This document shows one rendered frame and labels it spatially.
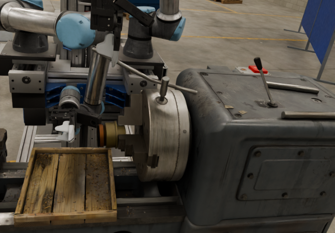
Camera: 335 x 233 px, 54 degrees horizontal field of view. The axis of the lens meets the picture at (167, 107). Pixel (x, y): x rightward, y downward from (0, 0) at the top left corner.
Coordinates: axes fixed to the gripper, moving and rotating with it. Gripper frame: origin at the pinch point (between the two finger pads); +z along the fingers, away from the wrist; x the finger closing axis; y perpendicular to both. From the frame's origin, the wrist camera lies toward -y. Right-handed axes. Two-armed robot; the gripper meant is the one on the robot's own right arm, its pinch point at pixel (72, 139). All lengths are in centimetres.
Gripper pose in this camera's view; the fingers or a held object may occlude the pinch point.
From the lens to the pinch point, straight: 108.2
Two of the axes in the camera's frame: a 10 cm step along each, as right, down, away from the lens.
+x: 1.2, -8.9, -4.4
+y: -9.7, -0.1, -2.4
